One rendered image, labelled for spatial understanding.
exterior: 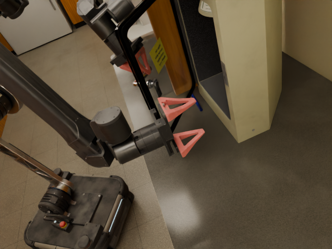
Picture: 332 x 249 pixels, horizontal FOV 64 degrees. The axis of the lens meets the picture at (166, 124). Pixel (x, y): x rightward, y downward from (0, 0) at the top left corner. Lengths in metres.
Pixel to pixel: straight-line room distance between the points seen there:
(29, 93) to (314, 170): 0.71
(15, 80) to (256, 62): 0.55
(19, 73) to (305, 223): 0.70
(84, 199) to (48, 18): 4.25
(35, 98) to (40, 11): 5.05
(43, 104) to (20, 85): 0.06
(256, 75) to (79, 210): 1.45
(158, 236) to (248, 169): 1.14
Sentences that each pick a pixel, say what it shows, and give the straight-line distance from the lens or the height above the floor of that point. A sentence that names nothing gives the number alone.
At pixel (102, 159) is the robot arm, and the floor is 1.20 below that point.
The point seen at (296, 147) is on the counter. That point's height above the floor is 0.94.
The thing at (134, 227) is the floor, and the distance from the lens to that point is 1.93.
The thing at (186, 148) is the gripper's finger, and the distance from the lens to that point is 0.61.
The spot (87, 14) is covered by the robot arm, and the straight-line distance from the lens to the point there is 0.81.
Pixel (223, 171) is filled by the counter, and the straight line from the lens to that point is 0.81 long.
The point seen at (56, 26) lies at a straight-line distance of 5.66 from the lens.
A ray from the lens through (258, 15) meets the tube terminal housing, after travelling 0.67.
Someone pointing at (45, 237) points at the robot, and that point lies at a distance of 1.94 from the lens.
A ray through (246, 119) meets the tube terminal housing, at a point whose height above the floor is 1.03.
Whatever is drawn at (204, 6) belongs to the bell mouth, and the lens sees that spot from 0.74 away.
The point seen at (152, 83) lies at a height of 1.21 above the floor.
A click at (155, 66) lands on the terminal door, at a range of 0.77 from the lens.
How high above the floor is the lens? 1.60
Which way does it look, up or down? 41 degrees down
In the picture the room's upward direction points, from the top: 22 degrees counter-clockwise
